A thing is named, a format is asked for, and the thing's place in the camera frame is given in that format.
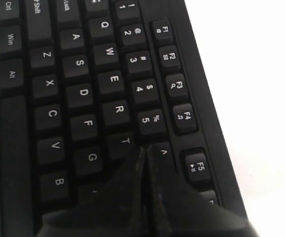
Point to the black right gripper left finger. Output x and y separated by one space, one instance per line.
115 211

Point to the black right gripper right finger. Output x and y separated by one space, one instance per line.
178 210

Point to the black acer keyboard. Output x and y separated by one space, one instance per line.
82 84

